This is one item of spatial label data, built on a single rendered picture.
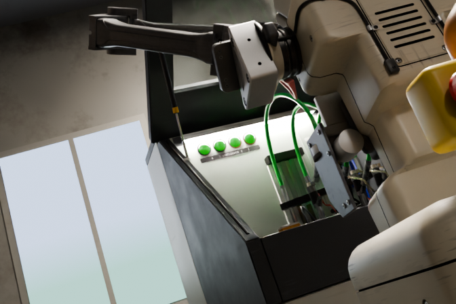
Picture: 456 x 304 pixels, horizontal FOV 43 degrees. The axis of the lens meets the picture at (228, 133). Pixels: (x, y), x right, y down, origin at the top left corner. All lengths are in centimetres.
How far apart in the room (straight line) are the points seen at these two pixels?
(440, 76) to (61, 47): 426
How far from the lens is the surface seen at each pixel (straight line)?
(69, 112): 441
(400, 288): 55
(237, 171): 205
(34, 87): 455
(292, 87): 158
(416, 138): 92
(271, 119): 214
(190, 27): 142
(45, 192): 422
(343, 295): 148
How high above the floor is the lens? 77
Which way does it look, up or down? 18 degrees up
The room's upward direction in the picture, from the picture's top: 20 degrees counter-clockwise
